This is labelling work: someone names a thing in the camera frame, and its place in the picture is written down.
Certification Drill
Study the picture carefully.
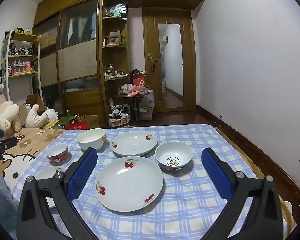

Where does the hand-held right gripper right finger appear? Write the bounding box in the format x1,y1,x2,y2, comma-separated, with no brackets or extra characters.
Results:
201,147,283,240

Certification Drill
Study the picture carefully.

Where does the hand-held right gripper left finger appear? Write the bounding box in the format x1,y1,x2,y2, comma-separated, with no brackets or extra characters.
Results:
16,147,98,240

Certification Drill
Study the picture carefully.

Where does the white cherry print plate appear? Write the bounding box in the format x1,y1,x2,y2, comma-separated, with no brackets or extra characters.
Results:
111,131,158,157
95,156,164,212

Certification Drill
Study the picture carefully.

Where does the cream plush toy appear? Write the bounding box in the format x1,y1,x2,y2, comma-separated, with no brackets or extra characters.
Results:
0,100,22,133

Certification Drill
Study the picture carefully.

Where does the small red patterned bowl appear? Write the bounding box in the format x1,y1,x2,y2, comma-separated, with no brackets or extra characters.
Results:
46,144,69,163

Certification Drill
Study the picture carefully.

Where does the large white bowl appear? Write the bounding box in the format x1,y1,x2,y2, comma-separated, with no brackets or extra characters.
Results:
77,128,106,152

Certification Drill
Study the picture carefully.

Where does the white plush duck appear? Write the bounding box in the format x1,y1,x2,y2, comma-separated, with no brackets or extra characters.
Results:
25,104,60,130

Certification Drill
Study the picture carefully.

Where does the blue checked cloth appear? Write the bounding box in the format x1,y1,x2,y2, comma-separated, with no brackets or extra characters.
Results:
11,124,289,240

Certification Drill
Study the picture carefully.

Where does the open cardboard box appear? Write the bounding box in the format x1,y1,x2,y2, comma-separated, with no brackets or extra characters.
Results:
18,94,46,120

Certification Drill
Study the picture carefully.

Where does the red paper bag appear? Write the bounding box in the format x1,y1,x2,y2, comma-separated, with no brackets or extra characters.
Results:
66,115,89,130

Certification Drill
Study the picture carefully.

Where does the person's blue fleece clothing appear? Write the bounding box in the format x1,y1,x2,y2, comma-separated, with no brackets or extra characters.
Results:
0,166,18,239

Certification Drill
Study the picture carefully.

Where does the small cardboard box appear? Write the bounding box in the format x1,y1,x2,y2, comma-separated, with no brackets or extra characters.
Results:
83,114,101,129

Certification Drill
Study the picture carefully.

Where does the woven basket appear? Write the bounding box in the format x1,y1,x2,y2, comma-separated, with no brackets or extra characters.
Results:
108,104,132,128

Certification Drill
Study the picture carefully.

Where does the white shelf rack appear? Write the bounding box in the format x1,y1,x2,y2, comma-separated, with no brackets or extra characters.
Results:
0,31,43,101

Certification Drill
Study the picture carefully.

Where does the clear storage box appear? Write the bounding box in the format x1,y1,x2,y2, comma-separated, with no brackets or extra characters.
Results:
133,105,154,122

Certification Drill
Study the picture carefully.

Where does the row of small figurines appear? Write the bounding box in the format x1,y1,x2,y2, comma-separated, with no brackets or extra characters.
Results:
7,41,38,57

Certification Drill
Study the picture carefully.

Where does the small dark table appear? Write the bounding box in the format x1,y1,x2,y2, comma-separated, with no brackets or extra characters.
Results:
114,91,151,122

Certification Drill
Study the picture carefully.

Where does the white plastic bag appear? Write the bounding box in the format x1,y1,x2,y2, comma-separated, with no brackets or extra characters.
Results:
139,89,155,109

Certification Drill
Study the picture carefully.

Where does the red box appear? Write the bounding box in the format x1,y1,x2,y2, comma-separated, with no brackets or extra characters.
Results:
132,73,146,88

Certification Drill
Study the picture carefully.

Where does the wooden wardrobe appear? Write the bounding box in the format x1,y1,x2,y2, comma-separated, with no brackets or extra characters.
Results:
32,0,207,128

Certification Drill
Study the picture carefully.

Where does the wooden door with mirror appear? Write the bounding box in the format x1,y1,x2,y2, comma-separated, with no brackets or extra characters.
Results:
142,7,197,113

